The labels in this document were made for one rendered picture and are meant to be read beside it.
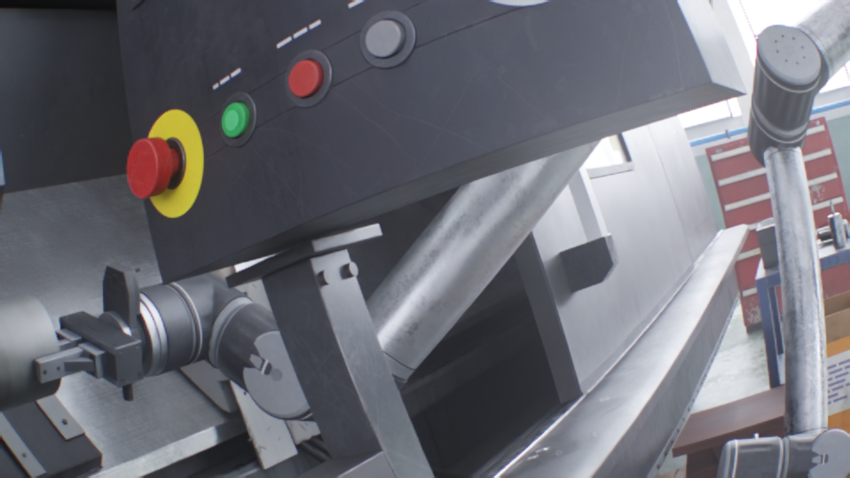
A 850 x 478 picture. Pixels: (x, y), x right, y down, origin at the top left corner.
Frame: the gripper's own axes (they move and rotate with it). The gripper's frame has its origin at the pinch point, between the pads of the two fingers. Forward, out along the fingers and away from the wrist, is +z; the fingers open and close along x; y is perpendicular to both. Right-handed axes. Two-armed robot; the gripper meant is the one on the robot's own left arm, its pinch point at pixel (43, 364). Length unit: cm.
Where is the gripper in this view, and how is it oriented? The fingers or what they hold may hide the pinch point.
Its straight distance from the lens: 87.4
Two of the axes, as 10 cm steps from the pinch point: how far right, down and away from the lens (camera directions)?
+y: -1.1, 9.7, 2.0
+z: -4.3, 1.3, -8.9
